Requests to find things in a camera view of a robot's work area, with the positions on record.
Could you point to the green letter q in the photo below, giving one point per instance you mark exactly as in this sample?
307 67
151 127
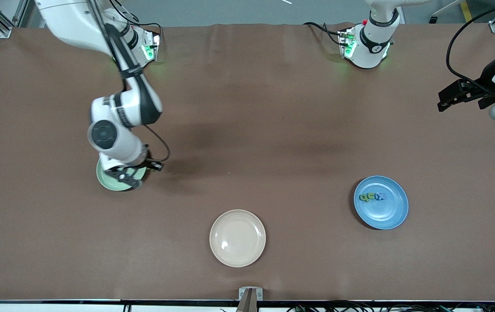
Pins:
366 199

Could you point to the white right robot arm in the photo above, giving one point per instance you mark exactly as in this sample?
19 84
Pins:
70 17

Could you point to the beige plate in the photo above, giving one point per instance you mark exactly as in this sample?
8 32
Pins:
237 238

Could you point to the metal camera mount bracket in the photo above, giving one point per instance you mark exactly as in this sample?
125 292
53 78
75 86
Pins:
250 299

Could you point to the blue letter t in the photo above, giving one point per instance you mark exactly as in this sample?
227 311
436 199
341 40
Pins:
380 196

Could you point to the brown table mat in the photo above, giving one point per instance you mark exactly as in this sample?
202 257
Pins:
247 108

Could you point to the blue plate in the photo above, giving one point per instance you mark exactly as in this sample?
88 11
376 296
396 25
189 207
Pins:
381 216

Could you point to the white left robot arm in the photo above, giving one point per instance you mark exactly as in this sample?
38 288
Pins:
371 47

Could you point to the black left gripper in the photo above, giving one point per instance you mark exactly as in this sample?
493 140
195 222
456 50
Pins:
484 82

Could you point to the blue letter m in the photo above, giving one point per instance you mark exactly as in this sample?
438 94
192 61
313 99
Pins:
385 199

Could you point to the green plate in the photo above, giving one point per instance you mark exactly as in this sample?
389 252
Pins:
109 184

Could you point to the chair leg with caster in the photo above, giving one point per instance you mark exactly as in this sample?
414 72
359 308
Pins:
434 19

